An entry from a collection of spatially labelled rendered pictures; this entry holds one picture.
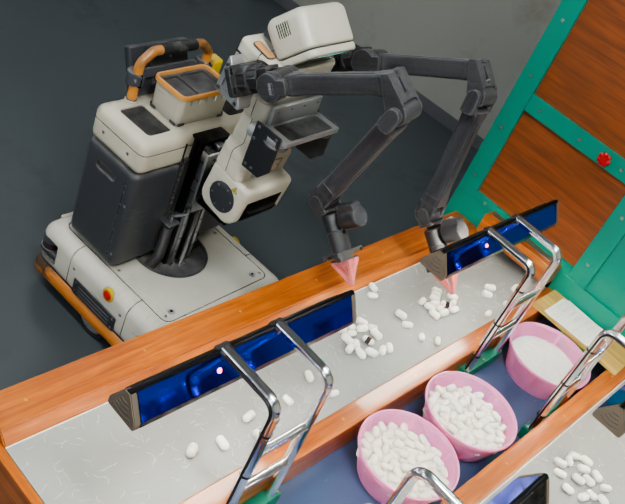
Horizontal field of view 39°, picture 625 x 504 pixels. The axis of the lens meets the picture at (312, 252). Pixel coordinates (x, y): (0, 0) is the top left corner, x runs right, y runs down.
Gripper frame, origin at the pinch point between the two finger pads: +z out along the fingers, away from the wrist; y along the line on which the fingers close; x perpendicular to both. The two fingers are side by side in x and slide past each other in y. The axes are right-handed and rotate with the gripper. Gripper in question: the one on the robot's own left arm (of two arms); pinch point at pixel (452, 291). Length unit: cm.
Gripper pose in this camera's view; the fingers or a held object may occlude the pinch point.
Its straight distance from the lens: 263.5
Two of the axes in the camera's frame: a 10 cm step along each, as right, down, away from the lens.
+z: 3.0, 9.5, 0.7
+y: 6.5, -2.6, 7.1
